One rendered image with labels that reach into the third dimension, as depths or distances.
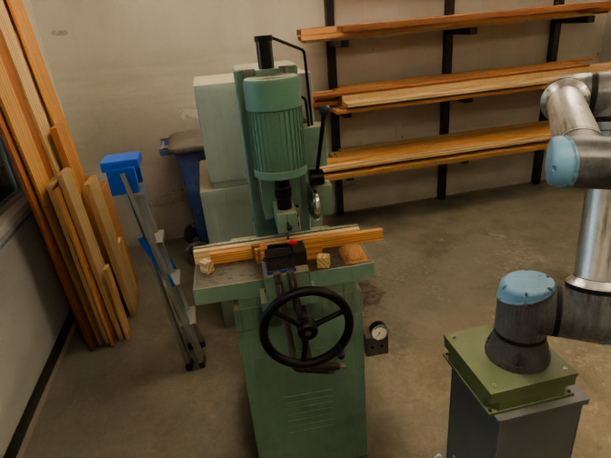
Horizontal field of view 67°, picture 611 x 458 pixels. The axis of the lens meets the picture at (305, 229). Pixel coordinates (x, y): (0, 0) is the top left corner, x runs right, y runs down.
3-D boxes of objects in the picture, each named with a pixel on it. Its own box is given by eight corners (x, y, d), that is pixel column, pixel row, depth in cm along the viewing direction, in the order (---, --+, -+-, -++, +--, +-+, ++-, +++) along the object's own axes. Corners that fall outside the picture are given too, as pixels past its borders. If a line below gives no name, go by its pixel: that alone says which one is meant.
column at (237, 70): (257, 258, 185) (231, 70, 156) (255, 235, 206) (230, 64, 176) (313, 250, 188) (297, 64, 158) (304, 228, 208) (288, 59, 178)
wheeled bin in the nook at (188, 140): (184, 273, 347) (157, 146, 308) (183, 243, 395) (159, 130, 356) (268, 257, 360) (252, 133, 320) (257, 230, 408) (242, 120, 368)
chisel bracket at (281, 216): (278, 238, 158) (275, 214, 154) (275, 222, 171) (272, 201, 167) (300, 234, 159) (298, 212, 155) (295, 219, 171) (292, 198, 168)
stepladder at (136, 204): (179, 375, 246) (96, 166, 196) (180, 346, 269) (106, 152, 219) (209, 366, 248) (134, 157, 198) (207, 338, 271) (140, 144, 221)
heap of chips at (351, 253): (345, 264, 155) (345, 257, 154) (336, 248, 166) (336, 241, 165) (369, 261, 156) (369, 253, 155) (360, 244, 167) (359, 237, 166)
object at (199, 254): (195, 264, 163) (193, 252, 161) (195, 262, 165) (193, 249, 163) (360, 240, 170) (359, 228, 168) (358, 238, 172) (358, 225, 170)
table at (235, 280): (193, 323, 142) (189, 306, 139) (197, 274, 169) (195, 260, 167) (384, 292, 148) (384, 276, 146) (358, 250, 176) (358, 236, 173)
